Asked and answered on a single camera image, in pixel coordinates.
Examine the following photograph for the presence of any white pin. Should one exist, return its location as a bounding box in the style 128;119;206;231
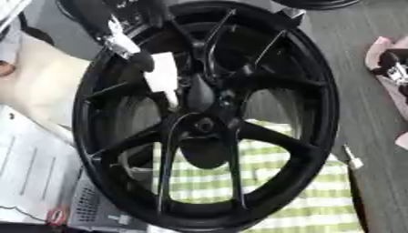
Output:
141;51;182;109
341;143;367;170

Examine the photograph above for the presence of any black spoked wheel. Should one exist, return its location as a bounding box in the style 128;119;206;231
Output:
70;1;343;233

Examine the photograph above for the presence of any black round tyre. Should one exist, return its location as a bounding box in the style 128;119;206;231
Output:
270;0;363;11

